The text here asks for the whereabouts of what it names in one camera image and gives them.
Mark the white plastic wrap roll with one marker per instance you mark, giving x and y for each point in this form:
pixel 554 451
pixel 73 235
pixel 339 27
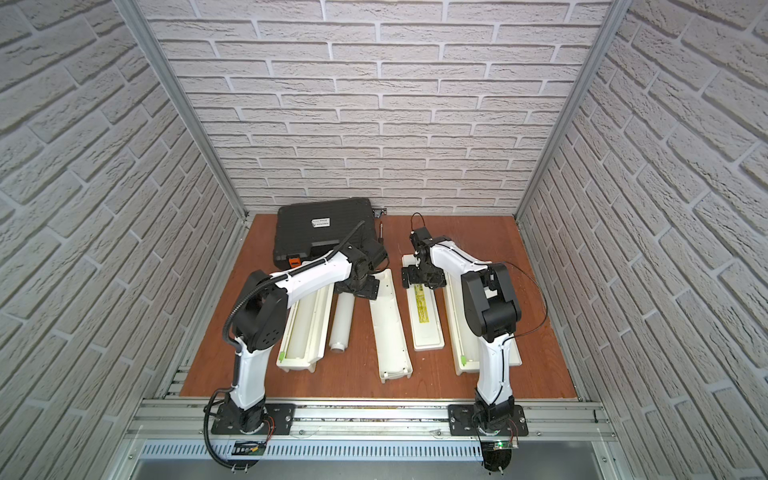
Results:
pixel 341 325

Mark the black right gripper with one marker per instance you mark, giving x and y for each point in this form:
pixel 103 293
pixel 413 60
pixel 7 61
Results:
pixel 439 279

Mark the cream dispenser lid with label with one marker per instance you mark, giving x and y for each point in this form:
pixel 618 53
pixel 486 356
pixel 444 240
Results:
pixel 424 318

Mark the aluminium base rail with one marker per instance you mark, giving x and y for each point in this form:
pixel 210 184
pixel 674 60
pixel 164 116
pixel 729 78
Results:
pixel 316 429

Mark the aluminium corner post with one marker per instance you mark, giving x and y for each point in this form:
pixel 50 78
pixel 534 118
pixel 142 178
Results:
pixel 605 35
pixel 140 28

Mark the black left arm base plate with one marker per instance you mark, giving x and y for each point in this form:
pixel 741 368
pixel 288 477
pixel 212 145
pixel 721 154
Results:
pixel 275 418

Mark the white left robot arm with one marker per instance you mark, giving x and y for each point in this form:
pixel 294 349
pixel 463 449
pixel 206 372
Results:
pixel 259 318

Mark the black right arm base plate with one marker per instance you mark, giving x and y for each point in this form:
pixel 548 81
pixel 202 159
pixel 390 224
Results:
pixel 466 420

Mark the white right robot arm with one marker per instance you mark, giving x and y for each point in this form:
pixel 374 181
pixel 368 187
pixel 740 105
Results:
pixel 491 311

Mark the black plastic tool case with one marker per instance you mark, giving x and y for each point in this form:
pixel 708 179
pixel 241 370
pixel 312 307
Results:
pixel 306 231

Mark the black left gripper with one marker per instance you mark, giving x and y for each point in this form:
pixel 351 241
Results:
pixel 365 287

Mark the aluminium corner post left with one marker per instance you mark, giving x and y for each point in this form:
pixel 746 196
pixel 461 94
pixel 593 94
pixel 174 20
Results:
pixel 140 28

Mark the aluminium corner post right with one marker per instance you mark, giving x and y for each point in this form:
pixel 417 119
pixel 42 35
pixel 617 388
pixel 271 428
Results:
pixel 605 35

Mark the cream dispenser with lid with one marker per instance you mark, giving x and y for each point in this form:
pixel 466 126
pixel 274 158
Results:
pixel 304 339

